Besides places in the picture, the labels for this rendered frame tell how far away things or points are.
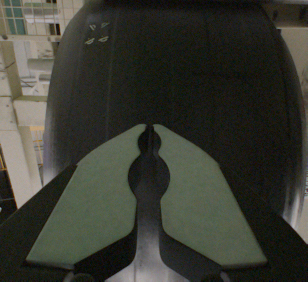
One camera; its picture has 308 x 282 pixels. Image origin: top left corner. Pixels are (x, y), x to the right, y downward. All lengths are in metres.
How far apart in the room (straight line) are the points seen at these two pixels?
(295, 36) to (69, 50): 0.38
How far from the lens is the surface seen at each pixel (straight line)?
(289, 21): 0.48
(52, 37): 0.83
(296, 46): 0.50
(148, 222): 0.24
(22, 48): 9.69
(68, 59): 0.28
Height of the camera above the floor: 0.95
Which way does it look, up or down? 23 degrees up
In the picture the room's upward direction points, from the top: 179 degrees counter-clockwise
